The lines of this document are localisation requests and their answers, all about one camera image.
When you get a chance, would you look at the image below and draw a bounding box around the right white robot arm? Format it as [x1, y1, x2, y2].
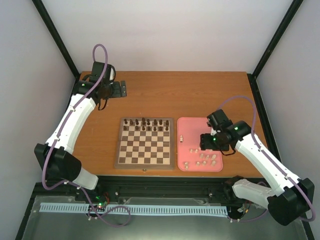
[200, 118, 316, 226]

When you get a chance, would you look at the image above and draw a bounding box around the black frame post right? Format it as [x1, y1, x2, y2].
[251, 0, 304, 79]

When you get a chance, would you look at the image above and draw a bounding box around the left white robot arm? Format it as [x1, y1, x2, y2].
[34, 80, 127, 202]

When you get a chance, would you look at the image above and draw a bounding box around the black frame post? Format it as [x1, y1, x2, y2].
[32, 0, 80, 81]
[251, 0, 304, 79]

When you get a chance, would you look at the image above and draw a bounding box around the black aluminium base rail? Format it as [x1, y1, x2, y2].
[32, 176, 245, 204]

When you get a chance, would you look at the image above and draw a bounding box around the pink plastic tray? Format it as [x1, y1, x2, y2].
[176, 117, 223, 173]

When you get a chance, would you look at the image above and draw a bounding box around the wooden chess board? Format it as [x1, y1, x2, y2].
[114, 117, 175, 170]

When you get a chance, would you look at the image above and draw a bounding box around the light blue cable duct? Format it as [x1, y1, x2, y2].
[39, 202, 228, 218]

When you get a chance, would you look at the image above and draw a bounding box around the black frame post left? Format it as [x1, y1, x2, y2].
[32, 0, 80, 81]

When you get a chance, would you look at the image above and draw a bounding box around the dark chess pieces row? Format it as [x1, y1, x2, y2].
[121, 117, 172, 132]

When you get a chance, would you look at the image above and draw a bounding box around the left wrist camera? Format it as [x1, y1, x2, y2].
[90, 61, 116, 82]

